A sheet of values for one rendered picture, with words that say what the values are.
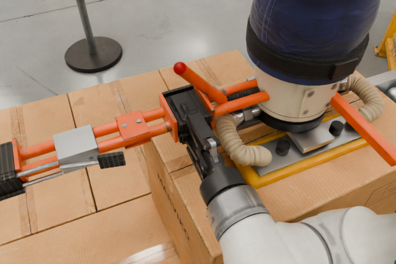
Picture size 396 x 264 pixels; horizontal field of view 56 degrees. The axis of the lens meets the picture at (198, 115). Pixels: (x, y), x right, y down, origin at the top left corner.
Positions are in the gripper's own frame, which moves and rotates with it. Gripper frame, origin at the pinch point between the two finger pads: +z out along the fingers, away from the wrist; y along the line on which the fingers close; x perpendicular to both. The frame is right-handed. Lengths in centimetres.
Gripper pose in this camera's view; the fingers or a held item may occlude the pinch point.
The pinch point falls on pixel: (183, 114)
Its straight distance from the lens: 72.4
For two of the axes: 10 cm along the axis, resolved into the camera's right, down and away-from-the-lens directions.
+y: -0.1, 6.8, 7.3
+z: -3.8, -6.8, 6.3
